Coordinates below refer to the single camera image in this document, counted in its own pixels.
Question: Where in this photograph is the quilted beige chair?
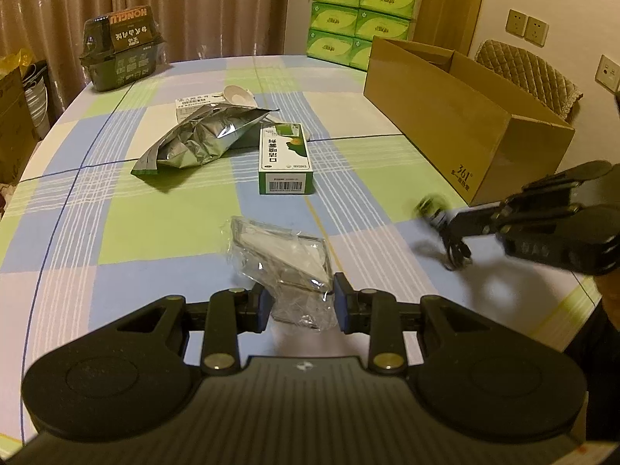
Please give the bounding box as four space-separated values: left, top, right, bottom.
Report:
474 39 584 123

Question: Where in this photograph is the white wall socket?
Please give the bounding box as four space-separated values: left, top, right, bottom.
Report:
594 54 620 93

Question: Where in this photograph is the small green round item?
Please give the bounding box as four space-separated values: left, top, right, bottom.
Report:
417 194 450 224

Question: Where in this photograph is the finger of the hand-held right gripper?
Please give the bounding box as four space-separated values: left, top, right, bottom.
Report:
446 193 583 243

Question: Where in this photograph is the beige wall socket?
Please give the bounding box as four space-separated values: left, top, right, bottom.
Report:
506 8 528 39
525 15 550 47

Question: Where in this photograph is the white buckets stack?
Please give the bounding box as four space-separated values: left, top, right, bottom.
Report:
21 60 55 129

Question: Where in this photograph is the brown cardboard box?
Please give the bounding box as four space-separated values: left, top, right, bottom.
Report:
363 36 576 207

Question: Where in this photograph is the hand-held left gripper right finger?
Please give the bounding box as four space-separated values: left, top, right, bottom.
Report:
334 272 534 377

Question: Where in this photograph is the dark green lidded container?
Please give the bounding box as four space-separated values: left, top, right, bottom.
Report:
79 5 168 93

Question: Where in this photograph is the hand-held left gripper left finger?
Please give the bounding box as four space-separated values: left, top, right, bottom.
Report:
63 283 270 377

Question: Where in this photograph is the white spoon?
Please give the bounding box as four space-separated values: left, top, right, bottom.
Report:
222 84 258 110

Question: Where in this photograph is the white ointment box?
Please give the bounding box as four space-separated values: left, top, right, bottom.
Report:
175 93 229 123

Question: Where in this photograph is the yellow plastic bag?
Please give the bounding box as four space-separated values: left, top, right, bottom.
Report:
0 48 31 78

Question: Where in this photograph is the brown carton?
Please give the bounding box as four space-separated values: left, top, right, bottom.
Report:
0 68 40 186

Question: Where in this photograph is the stack of green tissue packs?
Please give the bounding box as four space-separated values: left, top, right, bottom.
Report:
305 0 422 71

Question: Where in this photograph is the green photo print medicine box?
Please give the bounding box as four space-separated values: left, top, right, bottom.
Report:
258 122 315 196

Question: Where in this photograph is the silver foil bag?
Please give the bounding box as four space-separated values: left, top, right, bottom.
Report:
131 103 273 178

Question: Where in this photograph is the clear plastic packaging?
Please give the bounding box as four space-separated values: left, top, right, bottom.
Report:
223 215 341 329

